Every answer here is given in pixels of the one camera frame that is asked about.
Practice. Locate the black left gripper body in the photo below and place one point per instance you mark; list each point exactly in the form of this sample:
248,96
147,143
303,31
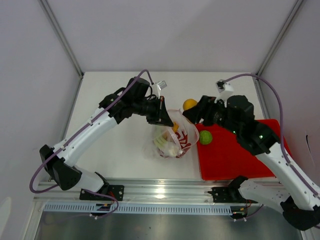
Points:
149,108

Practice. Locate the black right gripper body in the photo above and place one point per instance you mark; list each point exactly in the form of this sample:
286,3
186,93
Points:
217,115

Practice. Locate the yellow lemon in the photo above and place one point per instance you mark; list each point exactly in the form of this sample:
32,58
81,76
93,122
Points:
189,103

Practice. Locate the clear zip top bag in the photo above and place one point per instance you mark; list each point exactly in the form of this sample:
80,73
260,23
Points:
151,151

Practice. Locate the orange toy food piece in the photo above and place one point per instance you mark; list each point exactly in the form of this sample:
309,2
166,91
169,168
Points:
175,127

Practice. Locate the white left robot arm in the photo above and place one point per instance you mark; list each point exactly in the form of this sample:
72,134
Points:
60,161

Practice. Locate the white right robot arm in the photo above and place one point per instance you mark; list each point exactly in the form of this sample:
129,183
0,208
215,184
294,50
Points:
299,204

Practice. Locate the green bumpy custard apple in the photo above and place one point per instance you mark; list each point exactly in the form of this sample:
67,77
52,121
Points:
205,137

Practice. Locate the red plastic tray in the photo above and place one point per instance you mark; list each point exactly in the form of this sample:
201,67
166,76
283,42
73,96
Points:
225,159

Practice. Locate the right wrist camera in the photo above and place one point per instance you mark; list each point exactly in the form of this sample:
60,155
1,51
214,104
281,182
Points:
225,90

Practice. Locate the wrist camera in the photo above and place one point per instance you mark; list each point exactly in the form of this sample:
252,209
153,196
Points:
225,90
158,87

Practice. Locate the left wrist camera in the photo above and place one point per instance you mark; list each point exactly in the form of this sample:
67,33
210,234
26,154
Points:
158,87

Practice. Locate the aluminium rail frame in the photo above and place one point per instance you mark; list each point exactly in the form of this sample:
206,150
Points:
157,191

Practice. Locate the right aluminium corner post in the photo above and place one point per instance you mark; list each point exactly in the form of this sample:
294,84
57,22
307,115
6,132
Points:
283,31

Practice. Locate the aluminium corner post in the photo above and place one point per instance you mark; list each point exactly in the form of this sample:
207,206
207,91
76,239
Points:
58,31
283,31

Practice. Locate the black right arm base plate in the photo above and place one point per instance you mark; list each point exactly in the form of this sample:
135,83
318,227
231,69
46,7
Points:
224,194

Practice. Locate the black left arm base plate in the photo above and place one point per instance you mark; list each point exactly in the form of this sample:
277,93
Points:
107,191

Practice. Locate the white slotted cable duct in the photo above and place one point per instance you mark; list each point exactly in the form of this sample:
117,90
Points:
132,208

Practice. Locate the left aluminium corner post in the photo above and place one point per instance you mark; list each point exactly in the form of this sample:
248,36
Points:
58,31

